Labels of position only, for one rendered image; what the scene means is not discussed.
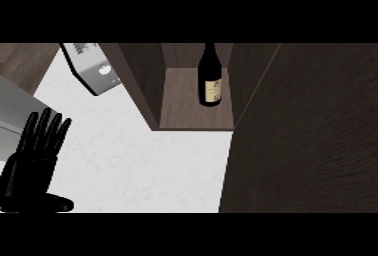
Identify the brown wooden cabinet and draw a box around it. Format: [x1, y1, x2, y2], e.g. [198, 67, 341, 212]
[99, 43, 282, 132]

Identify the grey metal sink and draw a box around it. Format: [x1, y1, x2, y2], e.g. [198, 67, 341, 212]
[0, 75, 59, 164]

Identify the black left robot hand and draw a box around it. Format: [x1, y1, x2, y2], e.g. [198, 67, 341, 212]
[0, 107, 75, 214]

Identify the dark wooden cabinet door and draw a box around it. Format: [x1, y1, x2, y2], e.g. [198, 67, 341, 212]
[217, 43, 378, 214]

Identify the dark wine bottle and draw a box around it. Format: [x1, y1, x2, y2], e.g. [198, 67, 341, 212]
[196, 43, 223, 108]

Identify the pale grey appliance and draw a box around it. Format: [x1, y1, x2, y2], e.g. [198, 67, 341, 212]
[57, 43, 124, 97]

